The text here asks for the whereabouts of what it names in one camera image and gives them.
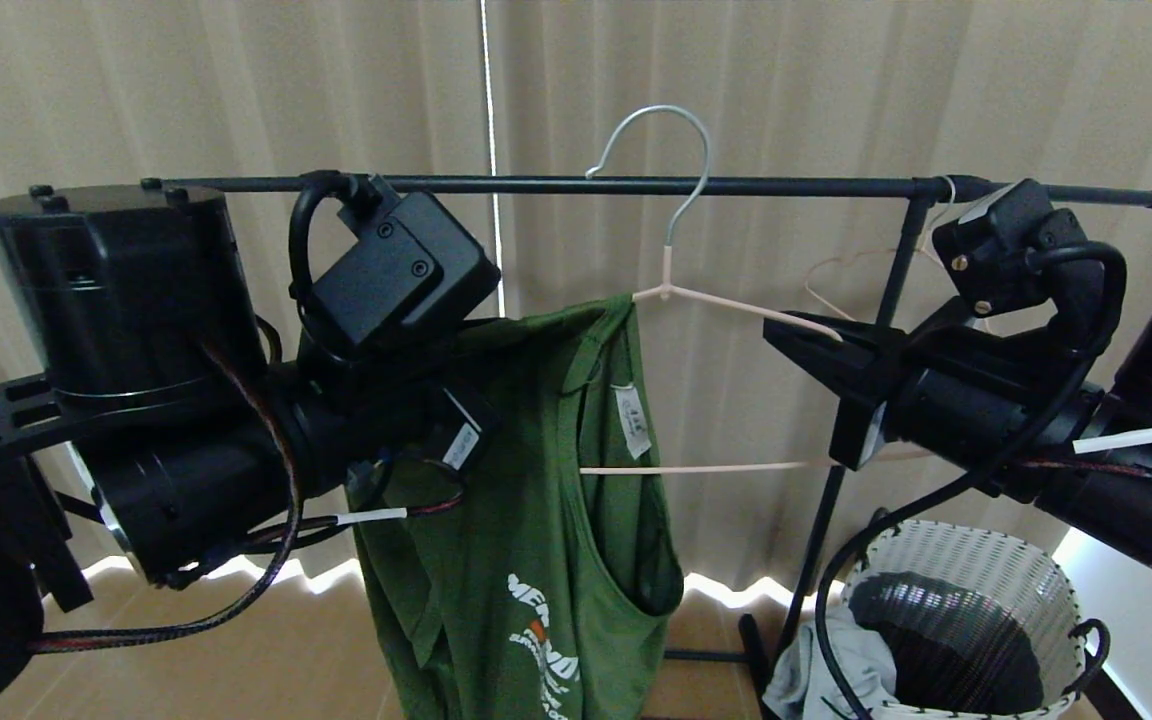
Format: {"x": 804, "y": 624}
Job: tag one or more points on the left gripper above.
{"x": 216, "y": 480}

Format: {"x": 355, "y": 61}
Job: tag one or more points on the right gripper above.
{"x": 986, "y": 420}

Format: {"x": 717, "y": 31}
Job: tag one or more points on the pink clothes hanger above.
{"x": 736, "y": 466}
{"x": 816, "y": 300}

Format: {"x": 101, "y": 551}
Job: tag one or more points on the green printed t-shirt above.
{"x": 516, "y": 480}

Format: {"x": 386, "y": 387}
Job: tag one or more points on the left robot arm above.
{"x": 106, "y": 290}

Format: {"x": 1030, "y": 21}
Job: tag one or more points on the white laundry basket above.
{"x": 976, "y": 560}

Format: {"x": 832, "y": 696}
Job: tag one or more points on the black clothes rack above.
{"x": 786, "y": 186}

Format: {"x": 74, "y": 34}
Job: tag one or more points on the pale grey shorts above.
{"x": 826, "y": 670}

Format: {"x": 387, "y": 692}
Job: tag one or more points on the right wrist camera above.
{"x": 1006, "y": 240}

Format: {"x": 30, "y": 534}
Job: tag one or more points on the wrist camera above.
{"x": 1006, "y": 240}
{"x": 406, "y": 270}

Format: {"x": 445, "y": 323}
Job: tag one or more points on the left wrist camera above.
{"x": 406, "y": 270}

